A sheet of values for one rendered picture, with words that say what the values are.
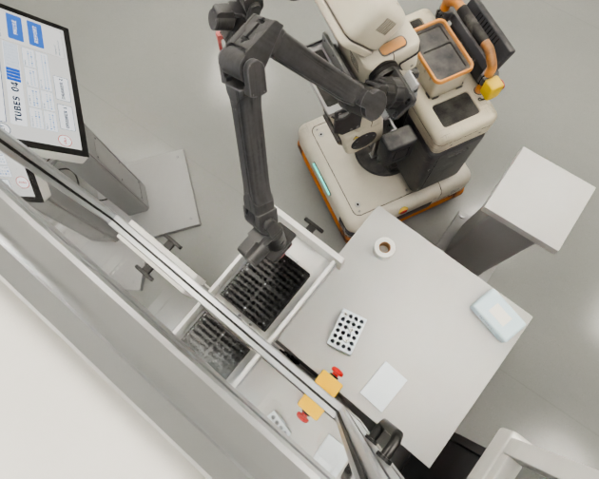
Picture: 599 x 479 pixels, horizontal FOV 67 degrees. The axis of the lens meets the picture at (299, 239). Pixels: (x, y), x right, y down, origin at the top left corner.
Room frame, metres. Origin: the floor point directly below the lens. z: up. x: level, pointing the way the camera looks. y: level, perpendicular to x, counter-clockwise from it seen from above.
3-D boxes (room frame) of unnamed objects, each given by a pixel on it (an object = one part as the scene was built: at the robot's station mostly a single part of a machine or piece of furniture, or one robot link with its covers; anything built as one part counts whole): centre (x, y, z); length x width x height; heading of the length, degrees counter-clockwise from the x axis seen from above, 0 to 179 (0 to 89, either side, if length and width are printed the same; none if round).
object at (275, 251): (0.34, 0.07, 1.06); 0.10 x 0.07 x 0.07; 133
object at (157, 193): (0.98, 0.78, 0.51); 0.50 x 0.45 x 1.02; 97
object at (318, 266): (0.25, 0.13, 0.86); 0.40 x 0.26 x 0.06; 133
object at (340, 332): (0.09, -0.11, 0.78); 0.12 x 0.08 x 0.04; 145
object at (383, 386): (-0.10, -0.19, 0.77); 0.13 x 0.09 x 0.02; 130
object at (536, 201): (0.44, -0.85, 0.38); 0.30 x 0.30 x 0.76; 46
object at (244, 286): (0.26, 0.12, 0.87); 0.22 x 0.18 x 0.06; 133
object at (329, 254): (0.39, -0.02, 0.87); 0.29 x 0.02 x 0.11; 43
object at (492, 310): (0.07, -0.59, 0.78); 0.15 x 0.10 x 0.04; 29
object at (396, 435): (-0.13, -0.09, 1.45); 0.05 x 0.03 x 0.19; 133
